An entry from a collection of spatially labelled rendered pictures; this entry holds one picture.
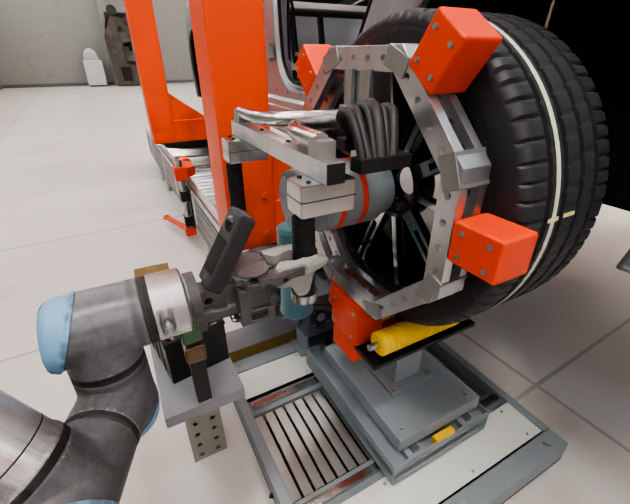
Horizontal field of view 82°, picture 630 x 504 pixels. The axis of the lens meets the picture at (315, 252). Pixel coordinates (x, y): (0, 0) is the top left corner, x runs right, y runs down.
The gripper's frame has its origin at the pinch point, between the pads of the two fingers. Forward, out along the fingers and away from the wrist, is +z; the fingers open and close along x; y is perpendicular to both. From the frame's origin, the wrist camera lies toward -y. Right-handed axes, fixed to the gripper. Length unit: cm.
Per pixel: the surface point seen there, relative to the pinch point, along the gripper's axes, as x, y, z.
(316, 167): 1.3, -13.9, -0.5
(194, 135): -256, 27, 33
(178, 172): -184, 34, 6
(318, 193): 2.5, -10.6, -0.8
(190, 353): -12.8, 23.0, -20.3
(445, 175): 7.2, -11.7, 18.2
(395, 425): -1, 60, 26
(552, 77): 7.2, -24.4, 38.1
